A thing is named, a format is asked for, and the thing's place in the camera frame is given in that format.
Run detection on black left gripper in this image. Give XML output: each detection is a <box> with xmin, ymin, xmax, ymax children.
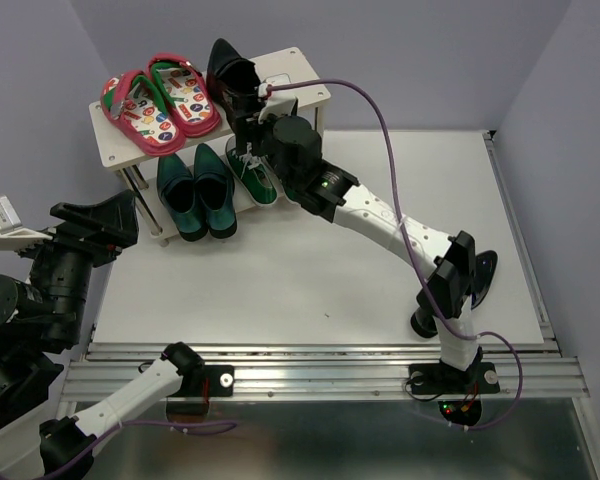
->
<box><xmin>13</xmin><ymin>184</ymin><xmax>147</xmax><ymax>341</ymax></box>

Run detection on black patent loafer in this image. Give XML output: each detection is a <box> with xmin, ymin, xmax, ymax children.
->
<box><xmin>410</xmin><ymin>249</ymin><xmax>499</xmax><ymax>339</ymax></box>
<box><xmin>206</xmin><ymin>38</ymin><xmax>261</xmax><ymax>133</ymax></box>

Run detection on dark green leather loafer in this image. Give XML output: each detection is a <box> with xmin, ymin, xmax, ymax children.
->
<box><xmin>193</xmin><ymin>144</ymin><xmax>238</xmax><ymax>239</ymax></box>

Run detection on green canvas sneaker white laces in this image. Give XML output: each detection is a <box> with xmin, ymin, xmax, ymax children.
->
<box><xmin>282</xmin><ymin>185</ymin><xmax>300</xmax><ymax>205</ymax></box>

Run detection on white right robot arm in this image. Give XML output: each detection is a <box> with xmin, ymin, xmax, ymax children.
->
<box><xmin>232</xmin><ymin>114</ymin><xmax>481</xmax><ymax>390</ymax></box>

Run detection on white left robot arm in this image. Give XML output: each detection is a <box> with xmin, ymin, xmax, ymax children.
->
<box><xmin>0</xmin><ymin>190</ymin><xmax>204</xmax><ymax>479</ymax></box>

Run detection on white two-tier shoe shelf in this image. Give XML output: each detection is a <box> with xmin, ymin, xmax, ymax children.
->
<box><xmin>89</xmin><ymin>47</ymin><xmax>331</xmax><ymax>246</ymax></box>

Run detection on red patterned slipper right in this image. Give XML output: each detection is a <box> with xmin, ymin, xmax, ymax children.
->
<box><xmin>146</xmin><ymin>53</ymin><xmax>221</xmax><ymax>138</ymax></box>

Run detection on red patterned slipper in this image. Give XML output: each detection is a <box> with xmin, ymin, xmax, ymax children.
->
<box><xmin>146</xmin><ymin>53</ymin><xmax>221</xmax><ymax>138</ymax></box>
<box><xmin>100</xmin><ymin>70</ymin><xmax>186</xmax><ymax>157</ymax></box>

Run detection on red patterned slipper left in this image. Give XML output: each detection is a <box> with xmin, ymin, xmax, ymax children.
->
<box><xmin>100</xmin><ymin>70</ymin><xmax>186</xmax><ymax>157</ymax></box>

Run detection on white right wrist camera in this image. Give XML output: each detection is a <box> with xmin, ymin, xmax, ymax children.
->
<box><xmin>258</xmin><ymin>82</ymin><xmax>298</xmax><ymax>124</ymax></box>

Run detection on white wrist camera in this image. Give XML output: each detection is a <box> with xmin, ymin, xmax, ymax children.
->
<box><xmin>0</xmin><ymin>196</ymin><xmax>52</xmax><ymax>252</ymax></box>
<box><xmin>258</xmin><ymin>82</ymin><xmax>298</xmax><ymax>124</ymax></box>

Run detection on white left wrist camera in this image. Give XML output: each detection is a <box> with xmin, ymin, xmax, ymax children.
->
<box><xmin>0</xmin><ymin>196</ymin><xmax>52</xmax><ymax>252</ymax></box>

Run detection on aluminium table edge rail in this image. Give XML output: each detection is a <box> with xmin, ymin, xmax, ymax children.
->
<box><xmin>482</xmin><ymin>129</ymin><xmax>546</xmax><ymax>321</ymax></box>

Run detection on aluminium front mounting rail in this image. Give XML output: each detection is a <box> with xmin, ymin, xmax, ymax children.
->
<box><xmin>60</xmin><ymin>339</ymin><xmax>589</xmax><ymax>403</ymax></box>

